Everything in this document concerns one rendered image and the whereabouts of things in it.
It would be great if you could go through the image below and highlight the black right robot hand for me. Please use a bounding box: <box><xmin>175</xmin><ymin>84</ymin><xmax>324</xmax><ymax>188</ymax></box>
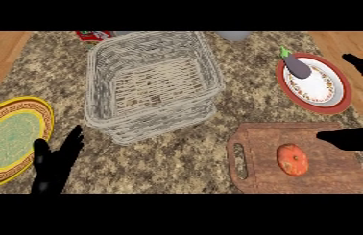
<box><xmin>314</xmin><ymin>53</ymin><xmax>363</xmax><ymax>152</ymax></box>

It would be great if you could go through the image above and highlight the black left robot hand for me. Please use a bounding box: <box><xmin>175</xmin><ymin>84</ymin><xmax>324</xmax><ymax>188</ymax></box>
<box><xmin>29</xmin><ymin>124</ymin><xmax>85</xmax><ymax>195</ymax></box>

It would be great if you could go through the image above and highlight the brown wooden cutting board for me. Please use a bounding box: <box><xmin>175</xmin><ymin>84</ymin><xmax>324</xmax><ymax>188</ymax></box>
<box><xmin>225</xmin><ymin>122</ymin><xmax>363</xmax><ymax>195</ymax></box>

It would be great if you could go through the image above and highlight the orange squash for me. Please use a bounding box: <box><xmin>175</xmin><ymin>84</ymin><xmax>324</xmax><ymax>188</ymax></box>
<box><xmin>274</xmin><ymin>143</ymin><xmax>309</xmax><ymax>177</ymax></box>

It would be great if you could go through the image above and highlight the white wicker basket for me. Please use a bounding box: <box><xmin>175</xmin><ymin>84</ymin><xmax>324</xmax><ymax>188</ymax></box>
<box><xmin>84</xmin><ymin>31</ymin><xmax>227</xmax><ymax>147</ymax></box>

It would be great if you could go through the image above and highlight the yellow-rimmed green plate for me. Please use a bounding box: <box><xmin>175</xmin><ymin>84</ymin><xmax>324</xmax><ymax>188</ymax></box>
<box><xmin>0</xmin><ymin>96</ymin><xmax>54</xmax><ymax>186</ymax></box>

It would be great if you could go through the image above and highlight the red-rimmed white plate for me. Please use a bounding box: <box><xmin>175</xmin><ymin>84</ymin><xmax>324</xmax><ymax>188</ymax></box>
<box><xmin>272</xmin><ymin>52</ymin><xmax>352</xmax><ymax>115</ymax></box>

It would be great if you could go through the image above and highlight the purple eggplant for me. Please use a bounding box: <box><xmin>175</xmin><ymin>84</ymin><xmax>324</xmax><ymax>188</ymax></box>
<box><xmin>278</xmin><ymin>46</ymin><xmax>312</xmax><ymax>80</ymax></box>

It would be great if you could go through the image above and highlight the grey cylindrical container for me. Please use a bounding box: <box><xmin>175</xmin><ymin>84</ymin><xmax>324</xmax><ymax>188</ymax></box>
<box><xmin>215</xmin><ymin>30</ymin><xmax>252</xmax><ymax>42</ymax></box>

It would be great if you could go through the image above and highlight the red printed package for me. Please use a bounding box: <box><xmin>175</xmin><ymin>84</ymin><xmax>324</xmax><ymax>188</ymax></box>
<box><xmin>75</xmin><ymin>30</ymin><xmax>113</xmax><ymax>43</ymax></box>

